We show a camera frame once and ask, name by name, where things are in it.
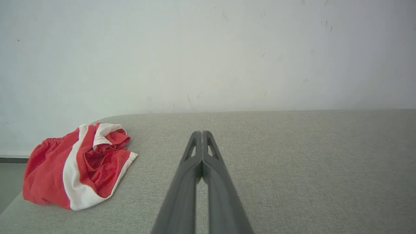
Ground red shorts with white stripes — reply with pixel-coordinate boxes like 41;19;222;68
23;123;138;211

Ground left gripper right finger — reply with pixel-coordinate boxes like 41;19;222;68
203;131;254;234

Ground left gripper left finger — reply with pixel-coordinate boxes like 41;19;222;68
151;131;203;234

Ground grey fabric sofa seat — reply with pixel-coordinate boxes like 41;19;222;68
0;109;416;234

